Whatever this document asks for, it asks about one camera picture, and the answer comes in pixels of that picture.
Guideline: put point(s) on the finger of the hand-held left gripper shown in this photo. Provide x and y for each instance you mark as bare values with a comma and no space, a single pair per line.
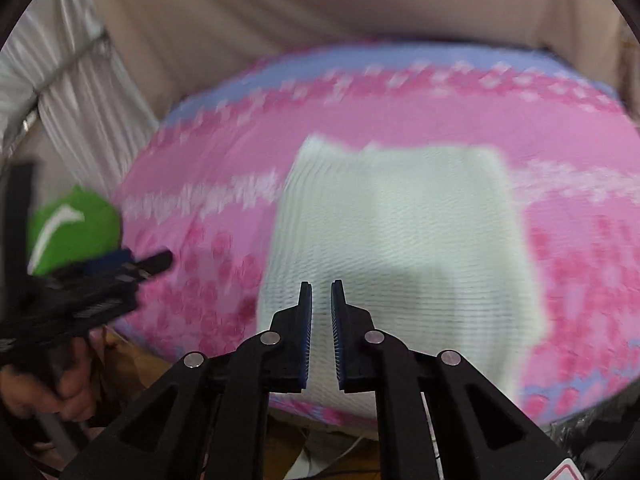
110,261
150,262

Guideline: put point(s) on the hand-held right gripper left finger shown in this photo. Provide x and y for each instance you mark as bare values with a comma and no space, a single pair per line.
306,340

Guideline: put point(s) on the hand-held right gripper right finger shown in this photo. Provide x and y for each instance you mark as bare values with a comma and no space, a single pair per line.
338,340

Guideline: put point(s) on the white red navy knit sweater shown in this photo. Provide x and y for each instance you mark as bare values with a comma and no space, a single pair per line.
400,235

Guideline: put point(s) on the person's left hand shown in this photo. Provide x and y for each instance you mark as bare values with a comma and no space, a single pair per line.
75,395

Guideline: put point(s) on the green plush cushion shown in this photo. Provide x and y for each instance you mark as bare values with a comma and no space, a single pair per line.
75,225

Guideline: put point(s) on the dark upright panel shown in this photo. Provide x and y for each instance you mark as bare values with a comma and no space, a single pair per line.
17,220

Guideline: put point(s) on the pink floral bed sheet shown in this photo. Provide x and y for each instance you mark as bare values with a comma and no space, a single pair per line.
200,170

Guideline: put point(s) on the white satin curtain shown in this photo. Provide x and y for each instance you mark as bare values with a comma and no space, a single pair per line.
85,110

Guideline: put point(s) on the dark clutter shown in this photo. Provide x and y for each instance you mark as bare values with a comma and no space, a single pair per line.
600,430

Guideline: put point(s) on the beige cloth backdrop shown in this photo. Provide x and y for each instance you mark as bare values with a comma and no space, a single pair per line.
300,5

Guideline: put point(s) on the grey metal rail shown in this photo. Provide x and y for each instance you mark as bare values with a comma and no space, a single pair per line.
75,62

